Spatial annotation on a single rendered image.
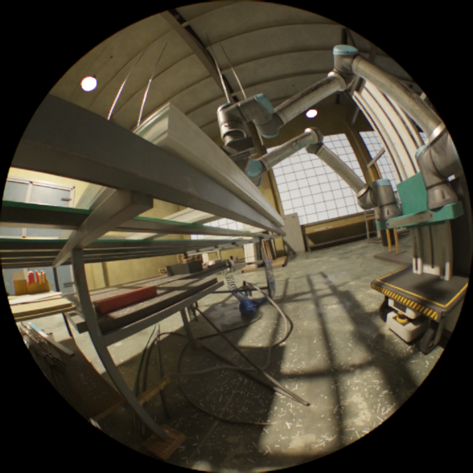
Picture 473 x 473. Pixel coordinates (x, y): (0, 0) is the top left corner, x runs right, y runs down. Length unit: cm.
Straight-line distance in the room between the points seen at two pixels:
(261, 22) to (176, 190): 802
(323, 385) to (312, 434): 29
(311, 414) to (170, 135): 92
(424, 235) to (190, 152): 128
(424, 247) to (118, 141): 136
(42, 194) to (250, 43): 951
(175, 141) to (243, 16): 776
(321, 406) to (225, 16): 846
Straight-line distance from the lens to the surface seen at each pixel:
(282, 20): 833
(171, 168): 19
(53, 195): 716
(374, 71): 87
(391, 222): 114
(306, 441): 77
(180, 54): 809
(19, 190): 726
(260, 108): 64
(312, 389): 91
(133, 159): 16
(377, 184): 122
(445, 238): 113
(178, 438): 82
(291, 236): 780
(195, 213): 65
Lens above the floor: 73
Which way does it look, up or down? 5 degrees up
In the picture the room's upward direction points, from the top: 10 degrees counter-clockwise
